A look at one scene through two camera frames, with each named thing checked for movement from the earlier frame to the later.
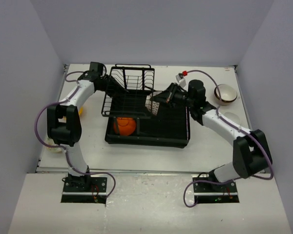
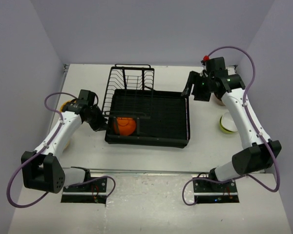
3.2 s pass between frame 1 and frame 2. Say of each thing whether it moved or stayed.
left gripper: moved
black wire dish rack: stayed
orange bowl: stayed
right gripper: moved
